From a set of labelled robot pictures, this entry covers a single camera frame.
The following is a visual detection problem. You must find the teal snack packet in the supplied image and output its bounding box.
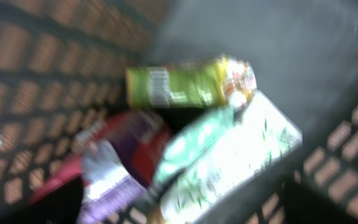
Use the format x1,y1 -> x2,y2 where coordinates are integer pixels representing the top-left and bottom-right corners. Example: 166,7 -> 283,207
152,106 -> 235,185

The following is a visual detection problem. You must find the red purple tissue pack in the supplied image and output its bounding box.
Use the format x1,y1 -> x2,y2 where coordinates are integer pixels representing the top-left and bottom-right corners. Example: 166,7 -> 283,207
31,111 -> 172,202

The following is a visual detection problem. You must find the green juice carton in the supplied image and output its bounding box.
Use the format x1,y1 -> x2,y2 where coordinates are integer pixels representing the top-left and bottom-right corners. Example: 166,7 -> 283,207
126,54 -> 257,108

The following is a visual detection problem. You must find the white cosmetic tube gold cap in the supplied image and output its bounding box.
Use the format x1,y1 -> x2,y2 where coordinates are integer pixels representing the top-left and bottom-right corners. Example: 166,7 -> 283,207
147,91 -> 303,224

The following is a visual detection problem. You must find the grey plastic lattice basket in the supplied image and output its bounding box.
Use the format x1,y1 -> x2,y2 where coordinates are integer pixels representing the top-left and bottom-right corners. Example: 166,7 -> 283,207
0,0 -> 358,223

